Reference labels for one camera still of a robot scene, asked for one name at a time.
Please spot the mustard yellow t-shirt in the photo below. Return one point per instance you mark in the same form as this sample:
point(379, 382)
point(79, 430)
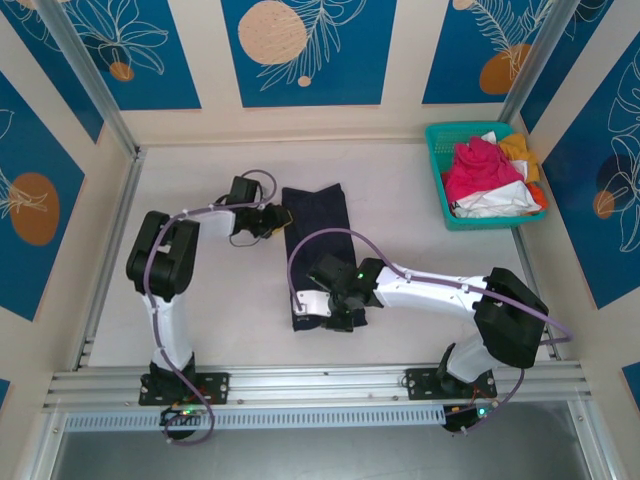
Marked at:
point(517, 147)

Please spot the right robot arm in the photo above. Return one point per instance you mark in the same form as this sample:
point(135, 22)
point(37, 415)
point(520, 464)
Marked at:
point(430, 292)

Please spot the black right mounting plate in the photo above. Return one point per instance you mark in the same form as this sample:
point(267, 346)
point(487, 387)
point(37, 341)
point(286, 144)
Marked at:
point(420, 385)

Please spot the aluminium side rail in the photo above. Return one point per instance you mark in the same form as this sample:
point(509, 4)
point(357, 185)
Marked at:
point(522, 245)
point(121, 225)

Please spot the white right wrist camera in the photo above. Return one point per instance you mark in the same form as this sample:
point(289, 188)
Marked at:
point(312, 302)

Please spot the pile of mixed clothes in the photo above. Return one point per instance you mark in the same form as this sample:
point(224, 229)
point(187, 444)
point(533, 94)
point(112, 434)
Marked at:
point(500, 200)

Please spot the navy blue t-shirt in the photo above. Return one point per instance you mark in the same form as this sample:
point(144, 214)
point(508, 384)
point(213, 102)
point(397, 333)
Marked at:
point(315, 220)

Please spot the black controller board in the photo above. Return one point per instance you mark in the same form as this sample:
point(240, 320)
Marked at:
point(465, 417)
point(182, 414)

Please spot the black mounting plate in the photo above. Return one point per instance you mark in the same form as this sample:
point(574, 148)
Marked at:
point(420, 385)
point(215, 387)

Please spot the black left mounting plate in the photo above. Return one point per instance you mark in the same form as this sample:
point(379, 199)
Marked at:
point(215, 387)

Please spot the teal plastic basket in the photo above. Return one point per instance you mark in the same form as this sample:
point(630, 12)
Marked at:
point(437, 150)

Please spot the pink t-shirt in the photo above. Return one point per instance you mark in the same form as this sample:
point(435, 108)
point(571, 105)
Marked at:
point(475, 167)

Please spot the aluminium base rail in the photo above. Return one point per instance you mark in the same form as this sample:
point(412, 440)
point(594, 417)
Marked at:
point(320, 387)

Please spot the aluminium frame post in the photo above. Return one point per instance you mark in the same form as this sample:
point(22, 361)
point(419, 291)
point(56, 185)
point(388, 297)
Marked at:
point(90, 75)
point(530, 70)

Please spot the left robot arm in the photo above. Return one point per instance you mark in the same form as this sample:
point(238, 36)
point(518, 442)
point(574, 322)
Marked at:
point(170, 325)

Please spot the orange t-shirt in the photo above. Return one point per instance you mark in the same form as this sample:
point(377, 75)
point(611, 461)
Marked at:
point(535, 191)

